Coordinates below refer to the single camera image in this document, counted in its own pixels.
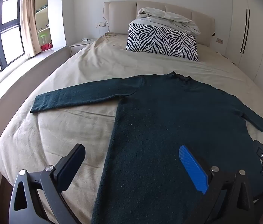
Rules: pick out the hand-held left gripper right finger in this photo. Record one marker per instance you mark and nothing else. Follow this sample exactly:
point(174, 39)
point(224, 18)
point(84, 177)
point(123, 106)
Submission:
point(192, 165)

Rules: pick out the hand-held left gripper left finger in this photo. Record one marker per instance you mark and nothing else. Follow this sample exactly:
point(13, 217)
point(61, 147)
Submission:
point(72, 163)

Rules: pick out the folded white duvet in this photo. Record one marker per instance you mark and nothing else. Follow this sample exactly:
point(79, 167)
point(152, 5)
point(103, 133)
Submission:
point(168, 18)

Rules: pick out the beige curtain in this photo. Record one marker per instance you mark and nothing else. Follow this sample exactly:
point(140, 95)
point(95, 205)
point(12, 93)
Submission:
point(30, 23)

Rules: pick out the white wardrobe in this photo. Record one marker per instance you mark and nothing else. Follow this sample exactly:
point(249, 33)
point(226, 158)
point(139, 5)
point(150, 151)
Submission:
point(257, 28)

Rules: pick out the white nightstand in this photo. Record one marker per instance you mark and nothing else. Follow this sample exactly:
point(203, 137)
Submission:
point(77, 46)

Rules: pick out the black framed window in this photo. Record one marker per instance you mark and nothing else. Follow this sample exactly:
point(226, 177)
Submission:
point(8, 39)

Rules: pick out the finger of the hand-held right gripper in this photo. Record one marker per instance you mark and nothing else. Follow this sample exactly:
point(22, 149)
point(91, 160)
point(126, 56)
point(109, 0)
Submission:
point(260, 150)

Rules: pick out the bed with beige sheet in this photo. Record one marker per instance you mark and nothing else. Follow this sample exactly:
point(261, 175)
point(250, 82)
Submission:
point(75, 74)

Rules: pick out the white wall shelf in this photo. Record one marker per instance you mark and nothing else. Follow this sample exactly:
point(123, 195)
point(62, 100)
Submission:
point(43, 16)

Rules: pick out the red box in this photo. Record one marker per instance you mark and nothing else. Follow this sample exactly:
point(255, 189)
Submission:
point(45, 47)

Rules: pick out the small wall socket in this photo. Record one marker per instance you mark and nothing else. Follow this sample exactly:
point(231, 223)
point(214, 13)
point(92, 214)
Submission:
point(219, 40)

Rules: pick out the zebra print pillow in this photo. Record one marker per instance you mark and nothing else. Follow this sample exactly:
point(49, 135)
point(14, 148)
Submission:
point(161, 40)

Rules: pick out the tissue box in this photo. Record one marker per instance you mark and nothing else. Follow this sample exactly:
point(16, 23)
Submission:
point(84, 39)

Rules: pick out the green desk lamp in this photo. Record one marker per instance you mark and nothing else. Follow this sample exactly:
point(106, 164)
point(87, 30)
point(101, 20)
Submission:
point(43, 36)

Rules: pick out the dark teal sweater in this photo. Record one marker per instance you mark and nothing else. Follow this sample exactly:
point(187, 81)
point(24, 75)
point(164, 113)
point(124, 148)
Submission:
point(159, 121)

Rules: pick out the wide wall socket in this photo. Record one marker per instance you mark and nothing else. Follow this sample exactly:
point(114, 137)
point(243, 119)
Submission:
point(100, 24)

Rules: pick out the beige padded headboard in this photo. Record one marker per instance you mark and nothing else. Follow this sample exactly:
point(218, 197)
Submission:
point(119, 16)

